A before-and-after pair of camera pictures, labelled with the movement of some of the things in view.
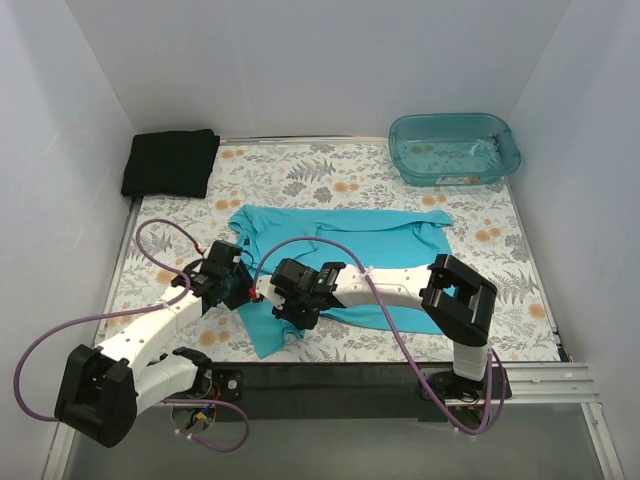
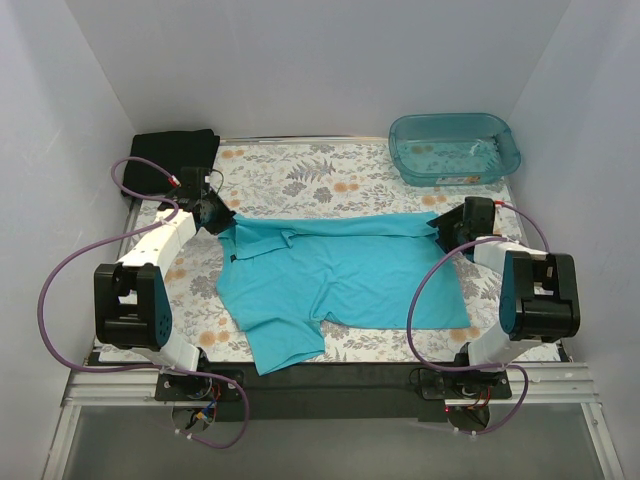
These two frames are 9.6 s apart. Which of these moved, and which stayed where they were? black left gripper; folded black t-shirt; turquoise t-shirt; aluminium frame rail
Moved: black left gripper
Stayed: aluminium frame rail; folded black t-shirt; turquoise t-shirt
